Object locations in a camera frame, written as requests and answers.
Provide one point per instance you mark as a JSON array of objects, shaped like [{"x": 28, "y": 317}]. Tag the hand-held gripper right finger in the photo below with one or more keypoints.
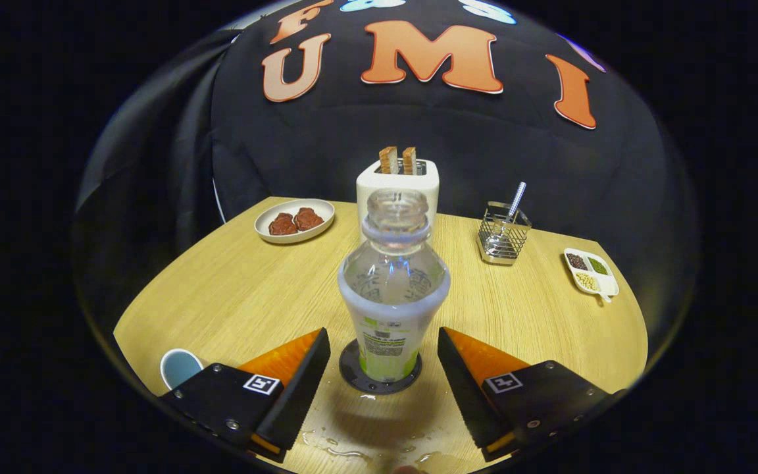
[{"x": 468, "y": 395}]

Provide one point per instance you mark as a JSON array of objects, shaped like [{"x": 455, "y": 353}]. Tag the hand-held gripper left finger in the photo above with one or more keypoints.
[{"x": 300, "y": 395}]

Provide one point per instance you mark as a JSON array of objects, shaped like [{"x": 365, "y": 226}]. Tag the dark round coaster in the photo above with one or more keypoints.
[{"x": 353, "y": 378}]

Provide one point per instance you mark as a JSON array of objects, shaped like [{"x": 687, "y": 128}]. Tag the clear plastic juice bottle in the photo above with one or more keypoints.
[{"x": 392, "y": 296}]

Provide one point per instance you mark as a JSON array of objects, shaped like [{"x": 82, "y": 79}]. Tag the white cup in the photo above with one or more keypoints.
[{"x": 178, "y": 368}]

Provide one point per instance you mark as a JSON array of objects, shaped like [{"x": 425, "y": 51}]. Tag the wooden table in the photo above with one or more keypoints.
[{"x": 234, "y": 289}]

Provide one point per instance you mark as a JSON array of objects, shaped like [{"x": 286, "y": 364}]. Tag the white oval plate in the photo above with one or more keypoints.
[{"x": 274, "y": 234}]

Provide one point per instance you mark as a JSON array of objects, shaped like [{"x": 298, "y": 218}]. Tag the brown food piece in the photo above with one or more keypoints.
[
  {"x": 282, "y": 224},
  {"x": 308, "y": 218}
]

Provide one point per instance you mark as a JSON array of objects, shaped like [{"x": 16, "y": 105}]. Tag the white divided bean dish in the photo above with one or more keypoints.
[{"x": 591, "y": 273}]

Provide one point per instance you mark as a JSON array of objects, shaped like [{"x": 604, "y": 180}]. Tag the metal spoon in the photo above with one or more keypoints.
[{"x": 516, "y": 197}]

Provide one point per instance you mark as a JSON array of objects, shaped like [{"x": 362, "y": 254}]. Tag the white toaster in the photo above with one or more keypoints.
[{"x": 369, "y": 187}]

